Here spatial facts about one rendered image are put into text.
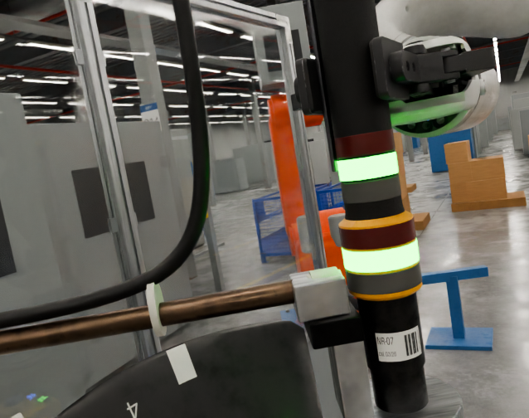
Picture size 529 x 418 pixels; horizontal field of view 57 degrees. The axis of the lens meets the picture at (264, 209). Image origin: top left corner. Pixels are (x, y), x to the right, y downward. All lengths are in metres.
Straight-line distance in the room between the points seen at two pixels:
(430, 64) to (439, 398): 0.20
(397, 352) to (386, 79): 0.15
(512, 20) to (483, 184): 8.96
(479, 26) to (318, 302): 0.42
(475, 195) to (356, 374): 9.30
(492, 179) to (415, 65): 9.25
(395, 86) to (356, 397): 0.18
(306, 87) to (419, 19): 0.32
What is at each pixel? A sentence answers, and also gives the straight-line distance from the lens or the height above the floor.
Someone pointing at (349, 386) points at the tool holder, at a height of 1.46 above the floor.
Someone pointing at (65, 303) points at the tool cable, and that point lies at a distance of 0.31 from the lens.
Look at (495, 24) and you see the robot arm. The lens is 0.62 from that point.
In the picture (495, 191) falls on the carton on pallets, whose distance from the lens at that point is 9.56.
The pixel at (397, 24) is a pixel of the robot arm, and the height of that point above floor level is 1.71.
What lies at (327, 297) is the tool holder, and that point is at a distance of 0.28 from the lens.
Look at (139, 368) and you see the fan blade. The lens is 0.45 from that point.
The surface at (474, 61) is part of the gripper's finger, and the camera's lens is 0.32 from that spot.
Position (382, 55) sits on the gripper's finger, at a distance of 0.27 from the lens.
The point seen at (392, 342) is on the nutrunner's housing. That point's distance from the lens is 0.30.
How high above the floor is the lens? 1.60
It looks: 6 degrees down
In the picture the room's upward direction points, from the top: 10 degrees counter-clockwise
